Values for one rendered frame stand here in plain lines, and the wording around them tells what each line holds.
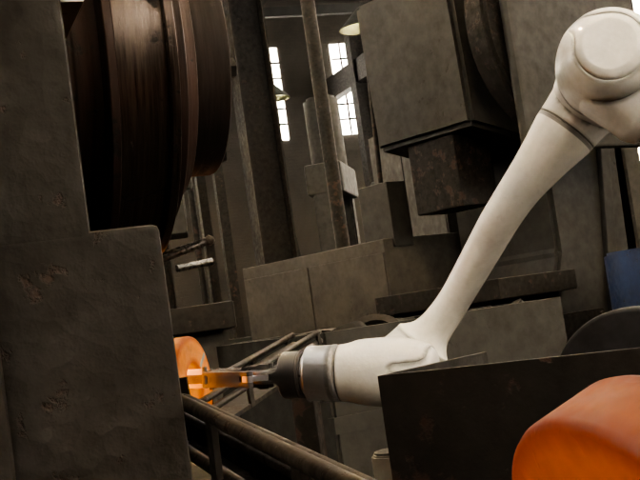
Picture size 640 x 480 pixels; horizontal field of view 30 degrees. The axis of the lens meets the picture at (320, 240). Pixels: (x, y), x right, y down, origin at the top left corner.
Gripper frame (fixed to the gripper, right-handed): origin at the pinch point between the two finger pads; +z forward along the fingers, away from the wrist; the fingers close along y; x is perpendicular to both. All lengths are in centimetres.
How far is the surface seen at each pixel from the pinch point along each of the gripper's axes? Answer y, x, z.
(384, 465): 30.2, -19.1, -25.2
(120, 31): -70, 41, -23
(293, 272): 378, 23, 95
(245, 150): 801, 141, 261
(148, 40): -68, 40, -26
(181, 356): -4.6, 3.9, -1.2
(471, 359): -62, 5, -56
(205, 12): -56, 45, -27
